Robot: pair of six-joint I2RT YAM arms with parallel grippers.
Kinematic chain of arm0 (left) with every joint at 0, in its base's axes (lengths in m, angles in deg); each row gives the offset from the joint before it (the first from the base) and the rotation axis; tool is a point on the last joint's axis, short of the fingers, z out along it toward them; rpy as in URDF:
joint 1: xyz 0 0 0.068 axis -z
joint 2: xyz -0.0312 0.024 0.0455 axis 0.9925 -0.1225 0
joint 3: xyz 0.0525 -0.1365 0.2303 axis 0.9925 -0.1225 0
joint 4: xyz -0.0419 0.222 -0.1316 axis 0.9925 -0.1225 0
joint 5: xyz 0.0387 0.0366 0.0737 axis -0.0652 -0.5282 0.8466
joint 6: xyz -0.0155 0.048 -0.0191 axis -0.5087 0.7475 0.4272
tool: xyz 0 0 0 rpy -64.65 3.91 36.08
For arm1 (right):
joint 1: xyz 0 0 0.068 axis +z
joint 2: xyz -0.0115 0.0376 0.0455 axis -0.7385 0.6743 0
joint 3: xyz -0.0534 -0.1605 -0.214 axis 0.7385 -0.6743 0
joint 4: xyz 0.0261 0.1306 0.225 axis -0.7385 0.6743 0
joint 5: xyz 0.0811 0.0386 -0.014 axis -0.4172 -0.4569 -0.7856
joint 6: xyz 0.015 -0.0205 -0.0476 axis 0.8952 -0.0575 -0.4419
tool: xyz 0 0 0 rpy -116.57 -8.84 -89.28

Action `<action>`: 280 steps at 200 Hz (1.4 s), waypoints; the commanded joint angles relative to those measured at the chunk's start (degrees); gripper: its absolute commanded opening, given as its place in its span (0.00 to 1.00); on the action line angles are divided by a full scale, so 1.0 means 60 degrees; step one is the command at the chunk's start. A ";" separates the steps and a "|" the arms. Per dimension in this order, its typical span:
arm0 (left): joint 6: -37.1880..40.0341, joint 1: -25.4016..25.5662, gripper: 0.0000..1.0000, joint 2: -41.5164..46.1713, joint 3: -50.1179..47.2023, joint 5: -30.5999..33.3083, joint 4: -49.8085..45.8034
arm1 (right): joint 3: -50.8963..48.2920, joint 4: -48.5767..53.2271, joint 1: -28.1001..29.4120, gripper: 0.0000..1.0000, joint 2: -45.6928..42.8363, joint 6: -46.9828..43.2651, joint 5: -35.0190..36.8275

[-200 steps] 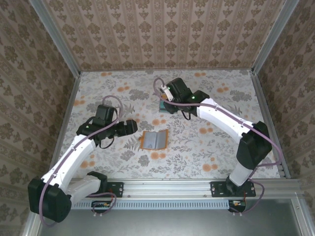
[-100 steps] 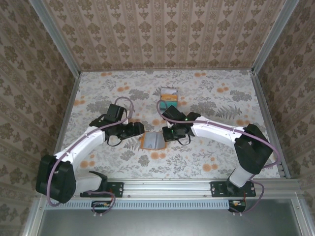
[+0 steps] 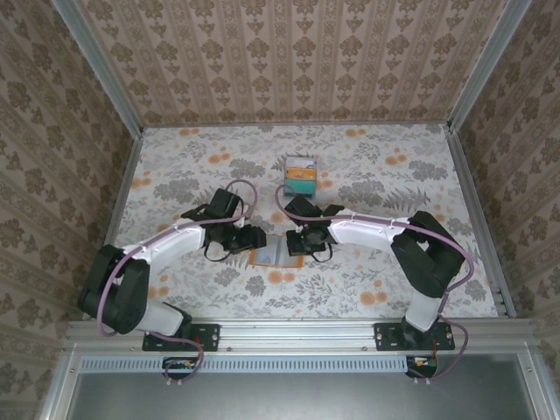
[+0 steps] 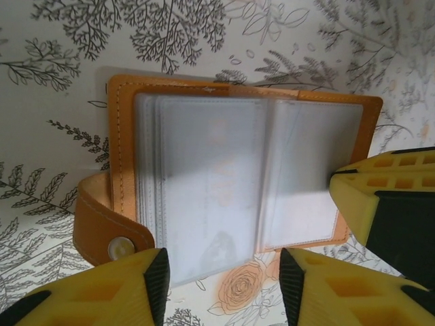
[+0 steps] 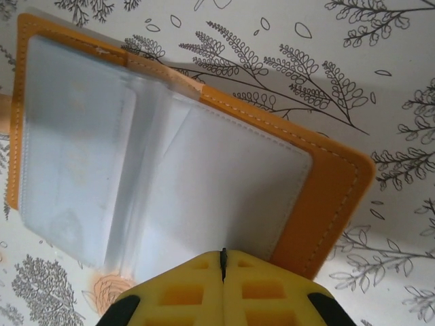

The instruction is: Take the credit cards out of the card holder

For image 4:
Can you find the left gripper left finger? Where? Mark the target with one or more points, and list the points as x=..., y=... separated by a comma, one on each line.
x=102, y=299

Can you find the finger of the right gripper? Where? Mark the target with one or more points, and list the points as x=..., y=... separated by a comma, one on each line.
x=353, y=203
x=408, y=163

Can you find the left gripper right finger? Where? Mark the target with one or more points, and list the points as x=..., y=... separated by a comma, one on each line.
x=340, y=299

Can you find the orange leather card holder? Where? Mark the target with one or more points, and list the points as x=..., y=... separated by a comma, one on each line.
x=125, y=136

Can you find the floral patterned table cover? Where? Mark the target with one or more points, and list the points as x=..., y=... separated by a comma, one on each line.
x=51, y=34

